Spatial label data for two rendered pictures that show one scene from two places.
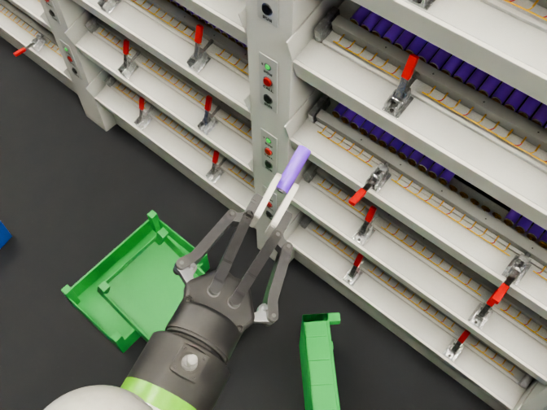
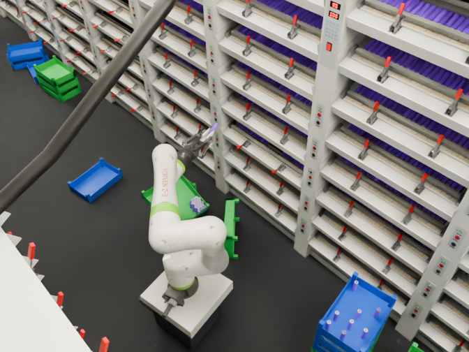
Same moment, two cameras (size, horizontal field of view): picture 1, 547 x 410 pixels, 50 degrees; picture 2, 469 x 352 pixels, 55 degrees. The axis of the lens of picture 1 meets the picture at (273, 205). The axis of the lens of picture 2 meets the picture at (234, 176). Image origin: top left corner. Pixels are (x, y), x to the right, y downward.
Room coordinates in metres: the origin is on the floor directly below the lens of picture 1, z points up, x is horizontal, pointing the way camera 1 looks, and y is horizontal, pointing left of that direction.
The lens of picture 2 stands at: (-1.31, -0.34, 2.27)
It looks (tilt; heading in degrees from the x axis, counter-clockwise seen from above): 46 degrees down; 7
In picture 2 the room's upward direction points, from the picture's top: 2 degrees counter-clockwise
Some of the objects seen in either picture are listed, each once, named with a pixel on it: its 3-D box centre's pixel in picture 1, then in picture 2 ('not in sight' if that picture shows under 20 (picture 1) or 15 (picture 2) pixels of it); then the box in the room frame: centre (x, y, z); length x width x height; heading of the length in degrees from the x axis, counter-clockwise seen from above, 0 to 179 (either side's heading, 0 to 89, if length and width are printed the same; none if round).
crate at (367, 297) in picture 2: not in sight; (357, 313); (-0.38, -0.72, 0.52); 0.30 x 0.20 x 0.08; 148
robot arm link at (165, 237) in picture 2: not in sight; (165, 230); (-0.32, 0.04, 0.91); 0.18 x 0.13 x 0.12; 12
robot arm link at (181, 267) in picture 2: not in sight; (181, 267); (-0.21, 0.05, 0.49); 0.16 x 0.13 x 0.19; 102
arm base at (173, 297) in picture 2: not in sight; (176, 291); (-0.26, 0.08, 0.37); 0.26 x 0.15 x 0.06; 160
